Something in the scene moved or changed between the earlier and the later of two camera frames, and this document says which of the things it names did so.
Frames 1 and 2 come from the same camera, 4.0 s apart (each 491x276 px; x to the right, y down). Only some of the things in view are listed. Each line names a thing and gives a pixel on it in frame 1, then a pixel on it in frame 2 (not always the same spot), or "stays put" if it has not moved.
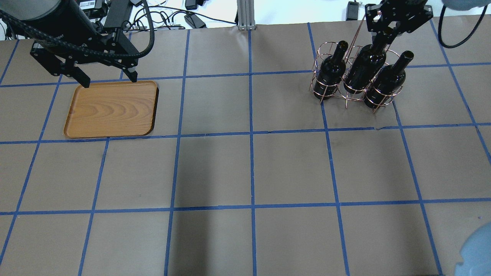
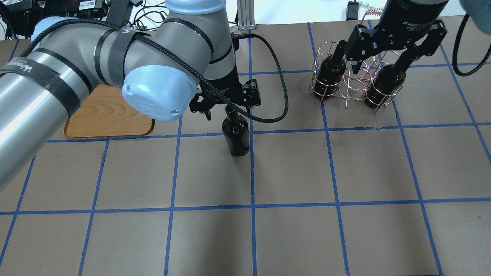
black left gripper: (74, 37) to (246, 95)
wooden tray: (112, 109) stays put
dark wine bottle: (331, 73) stays put
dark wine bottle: (387, 82) stays put
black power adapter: (352, 11) stays put
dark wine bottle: (368, 61) to (236, 130)
